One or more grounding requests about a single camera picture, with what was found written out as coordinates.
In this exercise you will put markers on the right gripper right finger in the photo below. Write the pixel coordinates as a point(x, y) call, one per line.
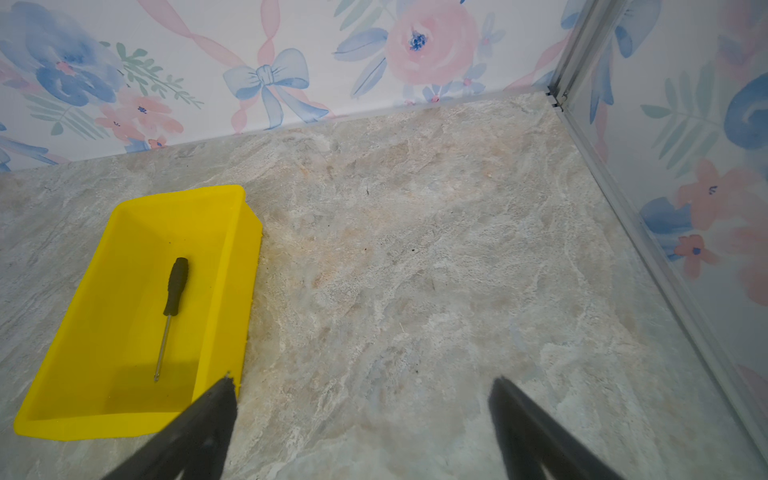
point(533, 445)

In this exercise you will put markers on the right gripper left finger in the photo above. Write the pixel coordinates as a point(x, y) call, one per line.
point(193, 446)

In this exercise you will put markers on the black handled screwdriver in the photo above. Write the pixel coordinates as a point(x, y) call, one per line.
point(176, 285)

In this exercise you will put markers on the yellow plastic bin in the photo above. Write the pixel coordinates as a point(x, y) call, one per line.
point(96, 380)

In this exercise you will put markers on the right aluminium corner post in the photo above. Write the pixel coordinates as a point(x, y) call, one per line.
point(594, 24)

